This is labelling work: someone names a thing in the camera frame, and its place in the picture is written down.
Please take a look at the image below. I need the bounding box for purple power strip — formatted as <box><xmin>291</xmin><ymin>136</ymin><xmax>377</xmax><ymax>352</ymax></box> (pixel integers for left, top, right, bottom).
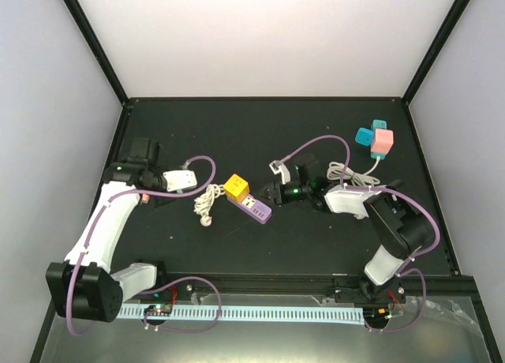
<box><xmin>227</xmin><ymin>194</ymin><xmax>272</xmax><ymax>225</ymax></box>

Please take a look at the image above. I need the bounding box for yellow cube socket adapter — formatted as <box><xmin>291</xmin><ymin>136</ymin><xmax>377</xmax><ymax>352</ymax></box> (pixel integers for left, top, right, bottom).
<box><xmin>223</xmin><ymin>174</ymin><xmax>250</xmax><ymax>204</ymax></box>

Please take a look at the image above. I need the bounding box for white cube cable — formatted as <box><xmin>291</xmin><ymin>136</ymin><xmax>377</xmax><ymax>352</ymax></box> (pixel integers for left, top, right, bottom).
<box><xmin>326</xmin><ymin>154</ymin><xmax>382</xmax><ymax>190</ymax></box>

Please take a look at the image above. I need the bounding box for blue cube plug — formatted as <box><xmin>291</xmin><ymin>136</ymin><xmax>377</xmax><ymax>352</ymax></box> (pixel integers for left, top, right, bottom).
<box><xmin>354</xmin><ymin>127</ymin><xmax>374</xmax><ymax>146</ymax></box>

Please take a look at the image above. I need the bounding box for pink cube socket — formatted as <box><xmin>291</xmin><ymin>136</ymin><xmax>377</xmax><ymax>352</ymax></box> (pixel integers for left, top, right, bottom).
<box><xmin>370</xmin><ymin>129</ymin><xmax>394</xmax><ymax>159</ymax></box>

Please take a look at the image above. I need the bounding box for teal plug adapter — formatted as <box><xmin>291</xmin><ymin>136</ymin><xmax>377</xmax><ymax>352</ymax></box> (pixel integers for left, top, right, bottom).
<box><xmin>371</xmin><ymin>119</ymin><xmax>387</xmax><ymax>132</ymax></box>

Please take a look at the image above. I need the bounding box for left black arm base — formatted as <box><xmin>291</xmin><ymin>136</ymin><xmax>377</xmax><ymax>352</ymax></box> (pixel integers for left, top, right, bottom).
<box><xmin>133</xmin><ymin>260</ymin><xmax>196</xmax><ymax>304</ymax></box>

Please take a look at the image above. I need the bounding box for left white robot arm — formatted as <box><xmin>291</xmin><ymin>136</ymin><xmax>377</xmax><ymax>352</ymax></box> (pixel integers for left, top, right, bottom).
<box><xmin>46</xmin><ymin>138</ymin><xmax>170</xmax><ymax>323</ymax></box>

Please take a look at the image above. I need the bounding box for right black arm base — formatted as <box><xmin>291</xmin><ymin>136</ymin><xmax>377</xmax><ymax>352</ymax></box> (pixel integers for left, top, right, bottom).
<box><xmin>329</xmin><ymin>275</ymin><xmax>406</xmax><ymax>305</ymax></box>

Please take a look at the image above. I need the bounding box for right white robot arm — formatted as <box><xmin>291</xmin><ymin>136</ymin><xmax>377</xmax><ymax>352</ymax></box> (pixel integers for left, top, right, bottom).
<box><xmin>261</xmin><ymin>155</ymin><xmax>436</xmax><ymax>302</ymax></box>

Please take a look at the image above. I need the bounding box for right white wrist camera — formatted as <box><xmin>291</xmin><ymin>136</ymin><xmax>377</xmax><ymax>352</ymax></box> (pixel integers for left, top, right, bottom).
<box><xmin>269</xmin><ymin>160</ymin><xmax>291</xmax><ymax>185</ymax></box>

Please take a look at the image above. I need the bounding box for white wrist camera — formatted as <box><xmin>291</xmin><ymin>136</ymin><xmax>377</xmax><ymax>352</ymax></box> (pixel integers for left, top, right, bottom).
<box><xmin>269</xmin><ymin>160</ymin><xmax>291</xmax><ymax>185</ymax></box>
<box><xmin>163</xmin><ymin>170</ymin><xmax>197</xmax><ymax>193</ymax></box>

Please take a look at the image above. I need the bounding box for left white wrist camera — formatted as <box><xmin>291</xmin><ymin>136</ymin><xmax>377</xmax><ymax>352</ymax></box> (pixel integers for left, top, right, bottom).
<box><xmin>163</xmin><ymin>170</ymin><xmax>197</xmax><ymax>193</ymax></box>

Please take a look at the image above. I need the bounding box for light blue cable duct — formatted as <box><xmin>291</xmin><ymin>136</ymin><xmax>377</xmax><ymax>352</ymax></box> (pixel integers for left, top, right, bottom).
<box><xmin>118</xmin><ymin>304</ymin><xmax>365</xmax><ymax>326</ymax></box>

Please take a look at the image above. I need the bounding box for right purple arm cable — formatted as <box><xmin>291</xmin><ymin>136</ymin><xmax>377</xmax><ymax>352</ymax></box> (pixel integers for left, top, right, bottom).
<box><xmin>275</xmin><ymin>135</ymin><xmax>441</xmax><ymax>334</ymax></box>

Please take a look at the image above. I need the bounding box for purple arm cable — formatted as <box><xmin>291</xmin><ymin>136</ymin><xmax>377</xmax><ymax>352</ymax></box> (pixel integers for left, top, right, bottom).
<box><xmin>64</xmin><ymin>155</ymin><xmax>222</xmax><ymax>336</ymax></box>
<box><xmin>275</xmin><ymin>135</ymin><xmax>441</xmax><ymax>334</ymax></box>

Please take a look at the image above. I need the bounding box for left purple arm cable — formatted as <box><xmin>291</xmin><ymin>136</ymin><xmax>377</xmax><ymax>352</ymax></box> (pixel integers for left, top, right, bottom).
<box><xmin>64</xmin><ymin>155</ymin><xmax>222</xmax><ymax>336</ymax></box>

